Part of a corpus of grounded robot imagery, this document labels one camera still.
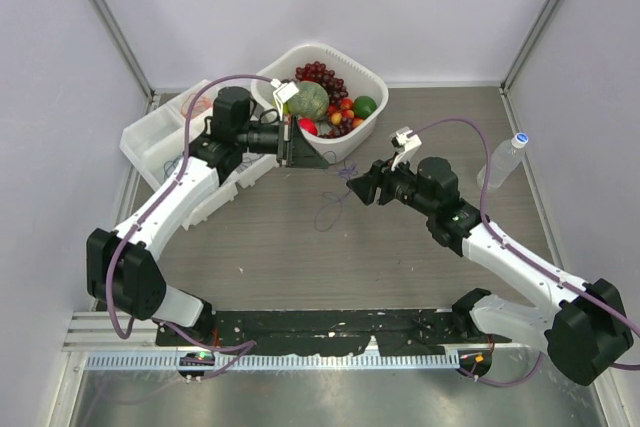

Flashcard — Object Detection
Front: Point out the red apple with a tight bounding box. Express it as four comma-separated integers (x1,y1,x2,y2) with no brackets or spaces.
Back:
298,118,318,136

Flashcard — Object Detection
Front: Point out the cherries cluster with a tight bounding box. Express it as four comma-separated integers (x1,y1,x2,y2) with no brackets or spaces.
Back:
317,98,364,139

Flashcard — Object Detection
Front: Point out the purple thin wire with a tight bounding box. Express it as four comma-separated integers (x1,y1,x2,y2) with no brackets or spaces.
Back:
314,151,361,231

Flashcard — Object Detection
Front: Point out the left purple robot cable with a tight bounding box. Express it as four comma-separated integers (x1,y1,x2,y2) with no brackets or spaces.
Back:
106,73,281,384

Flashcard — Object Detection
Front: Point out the green lime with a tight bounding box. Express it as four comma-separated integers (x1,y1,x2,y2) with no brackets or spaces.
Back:
352,95,378,119

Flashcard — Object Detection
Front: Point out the red grapes bunch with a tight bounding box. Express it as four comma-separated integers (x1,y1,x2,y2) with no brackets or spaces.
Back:
294,61,349,105

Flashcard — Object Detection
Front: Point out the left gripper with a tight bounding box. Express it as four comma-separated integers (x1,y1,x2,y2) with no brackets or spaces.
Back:
236,113,328,168

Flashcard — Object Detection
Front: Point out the white fruit basket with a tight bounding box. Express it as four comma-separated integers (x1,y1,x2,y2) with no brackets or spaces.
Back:
258,42,389,163

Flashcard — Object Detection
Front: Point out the white compartment tray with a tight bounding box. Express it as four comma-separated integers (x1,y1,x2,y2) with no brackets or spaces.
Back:
120,80,277,229

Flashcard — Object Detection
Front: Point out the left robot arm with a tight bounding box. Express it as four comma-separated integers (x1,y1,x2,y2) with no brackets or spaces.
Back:
86,79,328,346

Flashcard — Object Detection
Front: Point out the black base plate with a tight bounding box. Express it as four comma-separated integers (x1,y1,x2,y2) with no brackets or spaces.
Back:
154,307,514,356

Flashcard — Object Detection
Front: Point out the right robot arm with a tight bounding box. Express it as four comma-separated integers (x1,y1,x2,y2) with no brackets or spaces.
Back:
347,157,634,386

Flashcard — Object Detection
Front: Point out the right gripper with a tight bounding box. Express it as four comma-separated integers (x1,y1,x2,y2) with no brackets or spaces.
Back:
347,151,436,218

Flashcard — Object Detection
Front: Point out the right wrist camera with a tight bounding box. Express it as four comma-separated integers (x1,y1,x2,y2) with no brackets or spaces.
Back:
390,127,422,171

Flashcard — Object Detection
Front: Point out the slotted cable duct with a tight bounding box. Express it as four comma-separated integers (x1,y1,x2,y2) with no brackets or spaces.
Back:
85,349,460,372

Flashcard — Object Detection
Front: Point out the green melon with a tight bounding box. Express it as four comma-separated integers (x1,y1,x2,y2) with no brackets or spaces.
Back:
287,81,329,121

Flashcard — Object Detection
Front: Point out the clear water bottle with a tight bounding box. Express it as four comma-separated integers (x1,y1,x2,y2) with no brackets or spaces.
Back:
477,132,529,191

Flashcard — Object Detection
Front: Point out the orange thin wire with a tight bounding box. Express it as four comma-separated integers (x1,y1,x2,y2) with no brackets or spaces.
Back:
180,91,211,120

